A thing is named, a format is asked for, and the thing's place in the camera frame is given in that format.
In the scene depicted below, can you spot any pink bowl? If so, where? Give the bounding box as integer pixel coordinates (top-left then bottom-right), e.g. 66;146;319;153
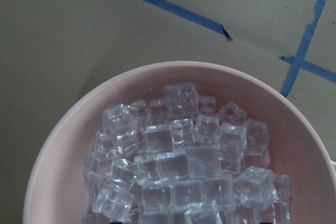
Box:
23;61;335;223

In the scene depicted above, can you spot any clear ice cubes pile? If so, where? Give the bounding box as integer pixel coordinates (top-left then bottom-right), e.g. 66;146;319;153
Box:
81;83;291;223

